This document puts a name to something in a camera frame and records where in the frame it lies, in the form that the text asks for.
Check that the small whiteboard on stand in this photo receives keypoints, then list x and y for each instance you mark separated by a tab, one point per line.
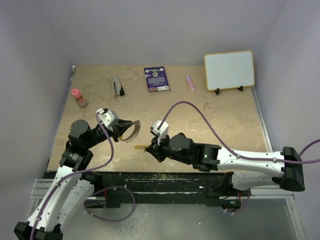
229	70

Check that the pink capped small bottle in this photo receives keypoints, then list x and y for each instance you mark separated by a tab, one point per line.
76	93

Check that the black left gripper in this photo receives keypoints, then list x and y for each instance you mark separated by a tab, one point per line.
119	128

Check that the pink eraser stick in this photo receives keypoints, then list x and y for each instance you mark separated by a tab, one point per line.
190	83

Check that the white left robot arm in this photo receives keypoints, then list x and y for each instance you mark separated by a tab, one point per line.
72	183

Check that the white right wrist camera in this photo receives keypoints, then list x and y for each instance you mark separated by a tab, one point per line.
160	130

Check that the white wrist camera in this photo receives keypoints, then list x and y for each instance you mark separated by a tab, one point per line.
108	118
160	130

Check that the grey black stapler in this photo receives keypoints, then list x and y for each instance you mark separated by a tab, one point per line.
118	90

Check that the purple printed card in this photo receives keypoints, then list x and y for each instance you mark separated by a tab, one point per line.
156	79

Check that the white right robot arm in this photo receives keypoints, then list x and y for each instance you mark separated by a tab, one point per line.
281	168

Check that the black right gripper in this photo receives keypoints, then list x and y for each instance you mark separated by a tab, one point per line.
156	150

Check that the key with yellow tag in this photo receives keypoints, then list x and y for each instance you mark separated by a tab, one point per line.
140	147

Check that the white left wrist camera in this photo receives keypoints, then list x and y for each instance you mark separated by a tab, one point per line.
108	118

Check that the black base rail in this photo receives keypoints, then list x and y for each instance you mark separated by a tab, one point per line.
210	189

